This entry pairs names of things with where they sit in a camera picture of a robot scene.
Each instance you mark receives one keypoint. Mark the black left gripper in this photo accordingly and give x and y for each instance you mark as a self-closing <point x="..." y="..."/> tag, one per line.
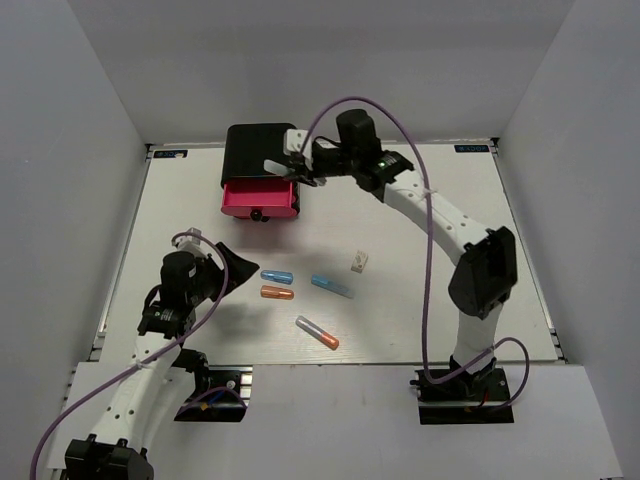
<point x="239" y="269"/>

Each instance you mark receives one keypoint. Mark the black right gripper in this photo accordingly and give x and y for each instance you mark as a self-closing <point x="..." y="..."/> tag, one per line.
<point x="315" y="172"/>

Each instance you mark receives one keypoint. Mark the blue correction tape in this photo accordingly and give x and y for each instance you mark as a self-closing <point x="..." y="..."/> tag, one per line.
<point x="277" y="276"/>

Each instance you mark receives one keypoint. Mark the orange correction tape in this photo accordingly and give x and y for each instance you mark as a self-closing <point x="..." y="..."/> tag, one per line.
<point x="274" y="292"/>

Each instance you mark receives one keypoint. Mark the pink top drawer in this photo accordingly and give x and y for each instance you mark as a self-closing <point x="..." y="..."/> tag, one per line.
<point x="260" y="199"/>

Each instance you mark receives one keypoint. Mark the blue capped lead tube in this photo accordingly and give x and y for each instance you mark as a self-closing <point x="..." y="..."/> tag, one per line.
<point x="331" y="286"/>

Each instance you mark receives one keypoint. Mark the white staples box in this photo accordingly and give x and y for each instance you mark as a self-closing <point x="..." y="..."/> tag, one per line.
<point x="359" y="261"/>

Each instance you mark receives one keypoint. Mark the orange capped lead tube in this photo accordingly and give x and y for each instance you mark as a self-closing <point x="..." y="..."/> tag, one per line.
<point x="317" y="332"/>

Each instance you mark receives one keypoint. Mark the green capped lead tube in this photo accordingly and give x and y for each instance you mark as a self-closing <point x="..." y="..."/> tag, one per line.
<point x="276" y="168"/>

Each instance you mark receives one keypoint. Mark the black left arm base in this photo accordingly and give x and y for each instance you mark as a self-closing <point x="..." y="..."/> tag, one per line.
<point x="221" y="393"/>

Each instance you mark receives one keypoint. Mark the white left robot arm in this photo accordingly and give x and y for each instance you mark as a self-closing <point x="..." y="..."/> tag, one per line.
<point x="163" y="374"/>

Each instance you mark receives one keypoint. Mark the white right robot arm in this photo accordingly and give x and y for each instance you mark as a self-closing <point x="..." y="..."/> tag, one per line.
<point x="484" y="259"/>

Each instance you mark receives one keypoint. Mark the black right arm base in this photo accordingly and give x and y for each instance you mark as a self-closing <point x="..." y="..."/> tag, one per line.
<point x="464" y="400"/>

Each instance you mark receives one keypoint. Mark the black drawer cabinet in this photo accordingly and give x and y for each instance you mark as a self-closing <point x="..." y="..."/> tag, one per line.
<point x="248" y="146"/>

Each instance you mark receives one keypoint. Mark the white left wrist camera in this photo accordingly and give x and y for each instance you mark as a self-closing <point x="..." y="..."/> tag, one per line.
<point x="190" y="242"/>

